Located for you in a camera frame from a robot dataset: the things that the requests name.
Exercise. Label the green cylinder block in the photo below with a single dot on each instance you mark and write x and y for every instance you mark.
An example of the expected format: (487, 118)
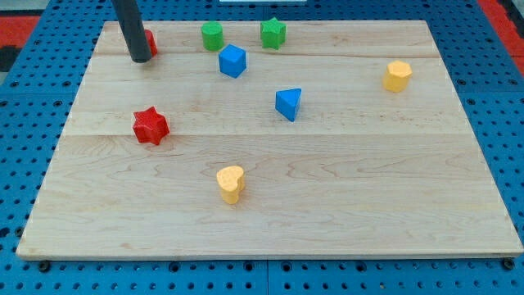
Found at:
(212, 36)

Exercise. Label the yellow hexagon block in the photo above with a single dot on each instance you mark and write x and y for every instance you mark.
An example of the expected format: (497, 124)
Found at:
(397, 76)

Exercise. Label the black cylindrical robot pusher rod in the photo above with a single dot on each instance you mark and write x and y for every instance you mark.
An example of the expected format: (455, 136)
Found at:
(130, 21)

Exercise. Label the yellow heart block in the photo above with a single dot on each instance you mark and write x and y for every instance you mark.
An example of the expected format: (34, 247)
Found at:
(231, 181)

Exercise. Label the blue cube block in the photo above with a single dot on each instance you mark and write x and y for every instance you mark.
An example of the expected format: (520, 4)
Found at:
(232, 61)

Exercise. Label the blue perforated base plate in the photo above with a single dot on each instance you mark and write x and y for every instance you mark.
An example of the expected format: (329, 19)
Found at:
(39, 90)

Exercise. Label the red star block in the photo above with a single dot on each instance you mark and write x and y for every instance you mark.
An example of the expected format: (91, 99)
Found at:
(150, 126)

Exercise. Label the blue triangle block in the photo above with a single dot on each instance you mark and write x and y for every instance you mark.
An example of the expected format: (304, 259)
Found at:
(287, 103)

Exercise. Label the red block behind rod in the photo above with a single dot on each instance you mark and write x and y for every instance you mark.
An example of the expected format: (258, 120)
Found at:
(151, 42)

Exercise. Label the green star block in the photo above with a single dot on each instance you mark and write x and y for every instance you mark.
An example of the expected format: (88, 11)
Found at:
(272, 33)

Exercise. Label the light wooden board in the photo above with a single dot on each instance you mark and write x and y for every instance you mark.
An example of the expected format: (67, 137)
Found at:
(362, 173)

